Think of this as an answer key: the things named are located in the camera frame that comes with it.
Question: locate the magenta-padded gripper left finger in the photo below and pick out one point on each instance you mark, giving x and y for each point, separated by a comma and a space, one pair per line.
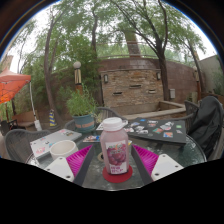
79, 161

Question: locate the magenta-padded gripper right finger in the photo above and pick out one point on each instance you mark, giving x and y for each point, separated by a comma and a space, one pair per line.
145, 160

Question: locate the pink juice bottle white cap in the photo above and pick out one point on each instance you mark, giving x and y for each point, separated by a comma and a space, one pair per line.
115, 146

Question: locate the white cup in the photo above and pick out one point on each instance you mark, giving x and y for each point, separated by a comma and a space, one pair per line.
63, 150

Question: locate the colourful printed card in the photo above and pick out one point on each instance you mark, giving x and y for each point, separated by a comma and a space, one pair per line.
91, 138

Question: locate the black laptop with stickers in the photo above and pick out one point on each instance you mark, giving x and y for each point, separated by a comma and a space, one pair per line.
160, 131

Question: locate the silver laptop with stickers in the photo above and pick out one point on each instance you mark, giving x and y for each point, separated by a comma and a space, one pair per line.
43, 143

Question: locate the white printed booklet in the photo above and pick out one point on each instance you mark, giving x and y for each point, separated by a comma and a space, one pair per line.
99, 126

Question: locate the blue yellow striped cone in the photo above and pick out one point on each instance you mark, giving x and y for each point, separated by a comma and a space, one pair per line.
52, 118

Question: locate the green plant in teal pot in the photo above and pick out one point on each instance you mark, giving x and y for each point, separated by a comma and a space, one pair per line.
81, 106

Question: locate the grey chair holding jacket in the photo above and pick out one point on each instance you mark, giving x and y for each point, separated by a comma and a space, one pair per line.
191, 110

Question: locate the black jacket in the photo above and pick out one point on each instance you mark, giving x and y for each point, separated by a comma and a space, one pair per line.
206, 125

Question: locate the orange canopy tent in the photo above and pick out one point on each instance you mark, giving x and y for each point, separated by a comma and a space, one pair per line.
11, 85

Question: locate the grey wall utility box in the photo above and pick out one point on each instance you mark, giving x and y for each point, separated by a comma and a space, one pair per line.
172, 93

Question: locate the striped globe lamp post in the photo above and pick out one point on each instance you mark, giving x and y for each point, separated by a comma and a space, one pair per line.
77, 76

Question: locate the wall lantern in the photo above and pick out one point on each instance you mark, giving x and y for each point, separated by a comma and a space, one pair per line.
106, 78
158, 76

